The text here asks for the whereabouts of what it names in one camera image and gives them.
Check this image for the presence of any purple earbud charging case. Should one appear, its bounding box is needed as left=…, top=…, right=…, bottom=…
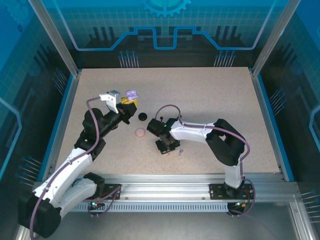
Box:
left=125, top=89, right=139, bottom=102

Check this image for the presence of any small circuit board with LEDs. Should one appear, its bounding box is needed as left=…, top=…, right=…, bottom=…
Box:
left=87, top=199, right=106, bottom=211
left=228, top=201, right=251, bottom=210

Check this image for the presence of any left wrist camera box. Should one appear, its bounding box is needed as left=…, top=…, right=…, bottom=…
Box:
left=98, top=89, right=121, bottom=114

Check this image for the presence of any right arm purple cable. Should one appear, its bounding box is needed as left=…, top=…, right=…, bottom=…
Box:
left=154, top=104, right=256, bottom=219

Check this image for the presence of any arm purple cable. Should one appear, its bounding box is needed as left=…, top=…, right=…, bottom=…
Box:
left=154, top=104, right=256, bottom=219
left=29, top=96, right=123, bottom=240

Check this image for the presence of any aluminium mounting rail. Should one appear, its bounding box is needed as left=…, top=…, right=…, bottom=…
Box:
left=32, top=173, right=301, bottom=203

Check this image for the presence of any side rail with blue trim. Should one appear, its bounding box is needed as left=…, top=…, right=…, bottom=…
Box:
left=250, top=70, right=296, bottom=182
left=37, top=70, right=83, bottom=182

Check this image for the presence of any slotted cable duct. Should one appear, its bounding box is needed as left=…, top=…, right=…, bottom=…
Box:
left=59, top=202, right=230, bottom=213

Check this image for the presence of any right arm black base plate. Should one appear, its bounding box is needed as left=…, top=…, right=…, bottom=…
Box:
left=209, top=183, right=255, bottom=201

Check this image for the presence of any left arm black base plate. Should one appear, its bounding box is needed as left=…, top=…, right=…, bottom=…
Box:
left=101, top=183, right=122, bottom=201

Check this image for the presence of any metal bench frame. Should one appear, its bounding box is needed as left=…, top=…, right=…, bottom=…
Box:
left=14, top=194, right=316, bottom=240

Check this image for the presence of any aluminium frame post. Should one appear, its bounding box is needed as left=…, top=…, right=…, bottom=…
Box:
left=251, top=0, right=301, bottom=77
left=27, top=0, right=82, bottom=77

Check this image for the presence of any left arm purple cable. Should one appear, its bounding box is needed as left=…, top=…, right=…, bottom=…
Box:
left=29, top=96, right=123, bottom=240

